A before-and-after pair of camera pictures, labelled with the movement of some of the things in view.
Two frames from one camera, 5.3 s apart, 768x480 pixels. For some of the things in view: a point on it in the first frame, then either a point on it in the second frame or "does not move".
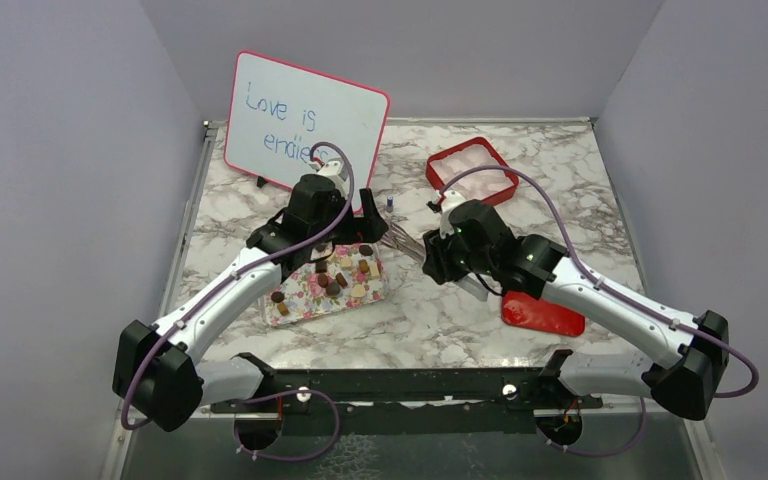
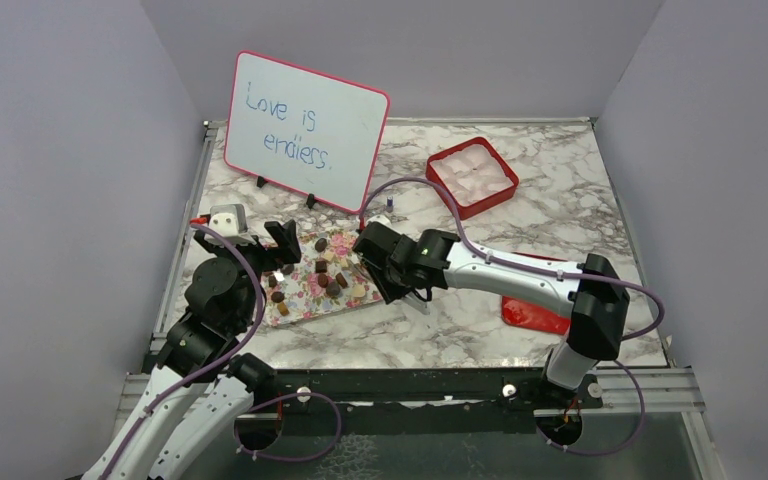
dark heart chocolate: x=333 y=288 does not move
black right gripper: x=437 y=263 → x=388 y=292
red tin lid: x=538 y=314 does not move
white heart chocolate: x=358 y=291 does not move
